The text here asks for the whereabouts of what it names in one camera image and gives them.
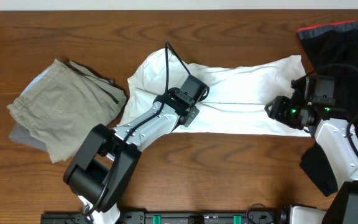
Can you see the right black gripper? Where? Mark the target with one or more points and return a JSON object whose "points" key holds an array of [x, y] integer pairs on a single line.
{"points": [[280, 102]]}

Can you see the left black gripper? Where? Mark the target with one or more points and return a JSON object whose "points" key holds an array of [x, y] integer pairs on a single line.
{"points": [[195, 112]]}

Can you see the white printed t-shirt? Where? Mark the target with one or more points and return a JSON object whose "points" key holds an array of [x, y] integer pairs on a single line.
{"points": [[237, 96]]}

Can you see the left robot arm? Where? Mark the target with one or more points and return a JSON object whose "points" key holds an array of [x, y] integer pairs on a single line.
{"points": [[105, 162]]}

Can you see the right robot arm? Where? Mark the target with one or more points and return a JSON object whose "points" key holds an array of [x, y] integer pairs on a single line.
{"points": [[313, 107]]}

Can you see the black garment red trim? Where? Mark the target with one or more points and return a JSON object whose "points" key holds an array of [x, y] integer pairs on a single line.
{"points": [[333, 51]]}

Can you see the folded khaki trousers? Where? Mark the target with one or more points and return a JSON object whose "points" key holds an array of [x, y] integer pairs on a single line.
{"points": [[62, 104]]}

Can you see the folded grey garment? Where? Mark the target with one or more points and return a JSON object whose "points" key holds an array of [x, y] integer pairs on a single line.
{"points": [[21, 135]]}

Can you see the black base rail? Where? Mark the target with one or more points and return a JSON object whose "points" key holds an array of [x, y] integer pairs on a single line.
{"points": [[257, 216]]}

